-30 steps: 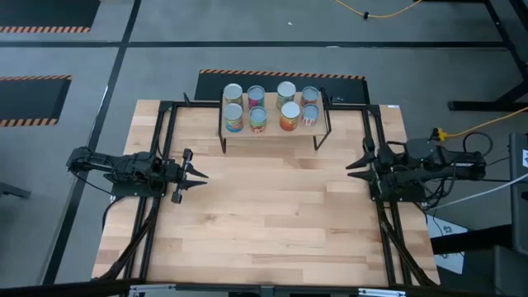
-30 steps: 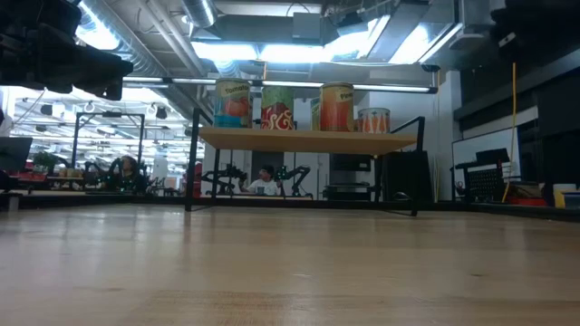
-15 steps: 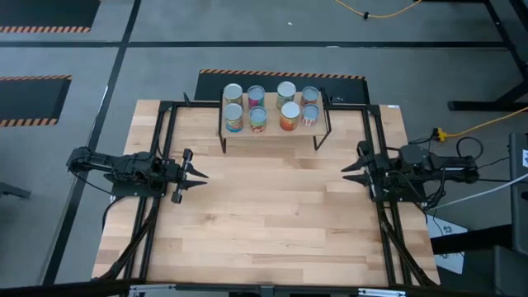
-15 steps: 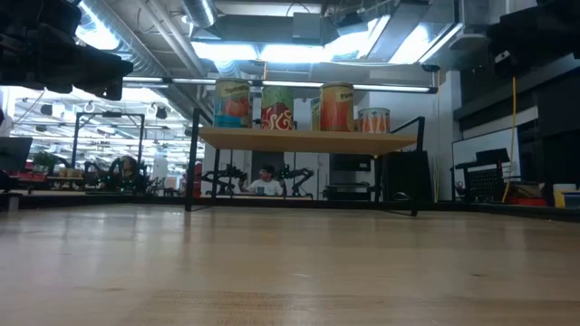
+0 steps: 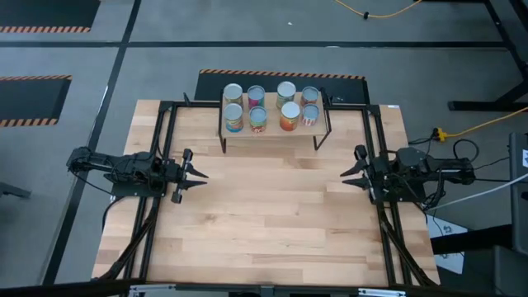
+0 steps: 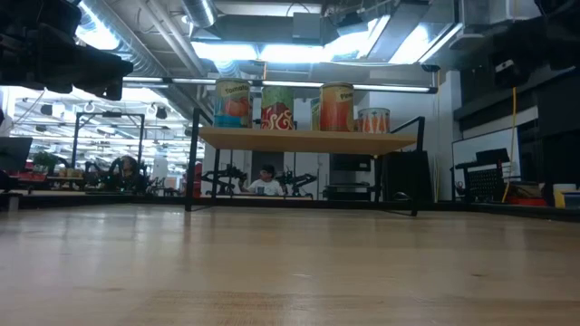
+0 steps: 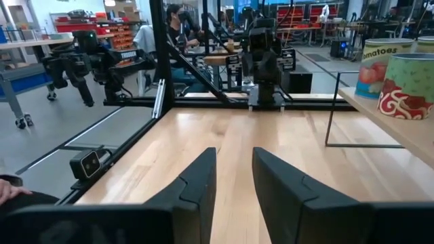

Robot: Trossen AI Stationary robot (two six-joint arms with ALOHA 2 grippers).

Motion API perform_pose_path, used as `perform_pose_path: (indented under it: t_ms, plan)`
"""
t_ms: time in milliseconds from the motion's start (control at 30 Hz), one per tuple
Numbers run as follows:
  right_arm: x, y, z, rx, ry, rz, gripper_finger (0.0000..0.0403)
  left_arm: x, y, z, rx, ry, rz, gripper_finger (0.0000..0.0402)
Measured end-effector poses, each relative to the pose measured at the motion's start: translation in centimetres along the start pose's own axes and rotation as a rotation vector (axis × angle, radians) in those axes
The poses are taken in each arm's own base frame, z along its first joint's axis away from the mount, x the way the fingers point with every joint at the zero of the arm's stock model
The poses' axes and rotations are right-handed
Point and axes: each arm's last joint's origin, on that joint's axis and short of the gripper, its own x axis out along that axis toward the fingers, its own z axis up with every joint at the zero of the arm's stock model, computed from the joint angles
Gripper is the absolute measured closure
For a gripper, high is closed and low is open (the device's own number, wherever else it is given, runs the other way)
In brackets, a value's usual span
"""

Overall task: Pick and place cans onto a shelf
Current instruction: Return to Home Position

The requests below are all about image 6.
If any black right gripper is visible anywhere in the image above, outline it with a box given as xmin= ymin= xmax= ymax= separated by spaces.
xmin=492 ymin=49 xmax=545 ymax=90

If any large black cabinet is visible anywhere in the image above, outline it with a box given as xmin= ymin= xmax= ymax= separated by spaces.
xmin=516 ymin=85 xmax=580 ymax=196

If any person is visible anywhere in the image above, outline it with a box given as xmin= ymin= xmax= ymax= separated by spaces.
xmin=108 ymin=155 xmax=149 ymax=194
xmin=239 ymin=163 xmax=286 ymax=197

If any grey rectangular ventilation duct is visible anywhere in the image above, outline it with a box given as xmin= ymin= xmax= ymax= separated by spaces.
xmin=212 ymin=13 xmax=327 ymax=44

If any red bin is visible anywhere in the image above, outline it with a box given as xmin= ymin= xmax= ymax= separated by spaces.
xmin=506 ymin=195 xmax=548 ymax=207

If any long corrugated ventilation duct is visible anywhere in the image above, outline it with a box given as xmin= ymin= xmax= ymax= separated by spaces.
xmin=81 ymin=0 xmax=214 ymax=119

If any yellow extension cable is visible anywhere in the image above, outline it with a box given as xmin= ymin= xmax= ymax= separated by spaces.
xmin=499 ymin=85 xmax=518 ymax=204

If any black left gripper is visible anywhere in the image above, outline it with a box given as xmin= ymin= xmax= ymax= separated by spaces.
xmin=40 ymin=24 xmax=135 ymax=101

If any black monitor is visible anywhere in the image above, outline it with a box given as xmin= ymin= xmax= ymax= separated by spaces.
xmin=0 ymin=136 xmax=34 ymax=173

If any orange pineapple label tin can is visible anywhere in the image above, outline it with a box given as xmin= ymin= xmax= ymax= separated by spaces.
xmin=319 ymin=81 xmax=355 ymax=133

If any tomato label tin can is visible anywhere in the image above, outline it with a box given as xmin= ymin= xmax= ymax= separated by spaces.
xmin=214 ymin=78 xmax=253 ymax=129

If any green potted plant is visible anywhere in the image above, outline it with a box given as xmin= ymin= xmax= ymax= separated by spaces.
xmin=32 ymin=151 xmax=60 ymax=176

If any round silver ventilation duct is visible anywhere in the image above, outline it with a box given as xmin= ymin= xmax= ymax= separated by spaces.
xmin=180 ymin=0 xmax=218 ymax=29

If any white board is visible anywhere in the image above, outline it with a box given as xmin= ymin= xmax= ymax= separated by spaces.
xmin=451 ymin=126 xmax=522 ymax=200

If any wooden shelf black metal frame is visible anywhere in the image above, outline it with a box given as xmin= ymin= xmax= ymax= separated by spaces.
xmin=184 ymin=106 xmax=427 ymax=217

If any green red swirl label can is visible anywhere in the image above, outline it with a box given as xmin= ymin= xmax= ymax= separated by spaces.
xmin=260 ymin=85 xmax=295 ymax=131

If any long ceiling light tube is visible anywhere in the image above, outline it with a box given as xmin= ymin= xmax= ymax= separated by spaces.
xmin=121 ymin=77 xmax=439 ymax=94

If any black metal gantry frame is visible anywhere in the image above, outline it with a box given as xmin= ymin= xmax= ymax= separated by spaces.
xmin=72 ymin=111 xmax=146 ymax=182

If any black perforated rack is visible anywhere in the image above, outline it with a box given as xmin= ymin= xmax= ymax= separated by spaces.
xmin=452 ymin=148 xmax=511 ymax=203

